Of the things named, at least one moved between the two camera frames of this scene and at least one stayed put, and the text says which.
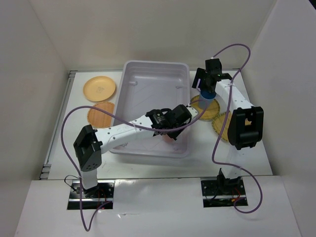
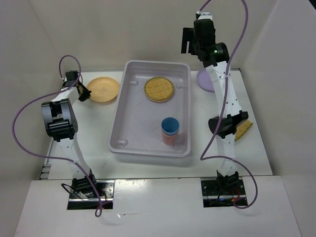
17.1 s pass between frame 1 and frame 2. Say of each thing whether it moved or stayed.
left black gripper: moved
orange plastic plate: moved
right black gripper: moved
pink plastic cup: stayed
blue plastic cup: moved
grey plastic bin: stayed
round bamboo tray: moved
